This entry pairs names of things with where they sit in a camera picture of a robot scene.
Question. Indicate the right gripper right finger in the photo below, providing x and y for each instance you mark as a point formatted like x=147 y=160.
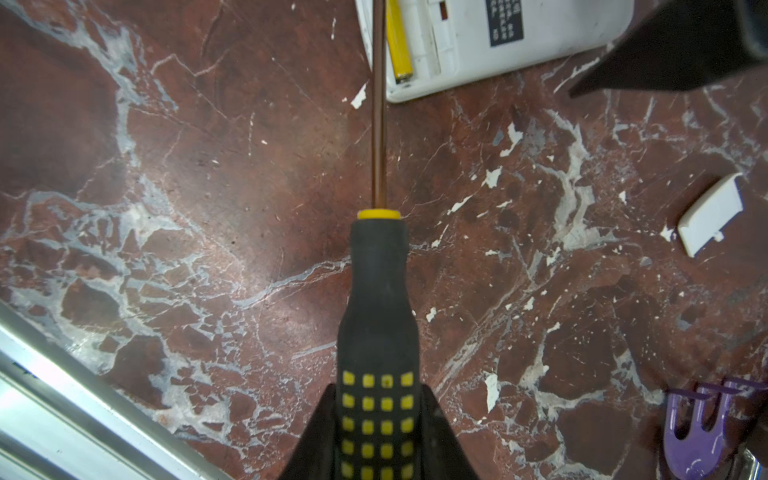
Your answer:
x=442 y=456

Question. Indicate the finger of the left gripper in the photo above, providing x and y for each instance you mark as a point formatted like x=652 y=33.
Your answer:
x=682 y=46

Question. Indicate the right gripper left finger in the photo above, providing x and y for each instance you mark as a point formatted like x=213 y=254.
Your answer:
x=314 y=455

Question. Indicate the black yellow screwdriver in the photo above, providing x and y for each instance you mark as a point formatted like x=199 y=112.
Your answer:
x=378 y=392

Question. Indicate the white battery cover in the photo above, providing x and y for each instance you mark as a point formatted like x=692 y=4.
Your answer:
x=709 y=214

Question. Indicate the white remote red keypad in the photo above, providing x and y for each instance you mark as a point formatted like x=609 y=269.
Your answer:
x=453 y=43

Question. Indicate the purple pink garden fork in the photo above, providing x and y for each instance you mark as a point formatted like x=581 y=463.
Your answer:
x=697 y=453

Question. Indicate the yellow battery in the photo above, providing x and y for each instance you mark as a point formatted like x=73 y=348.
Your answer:
x=397 y=41

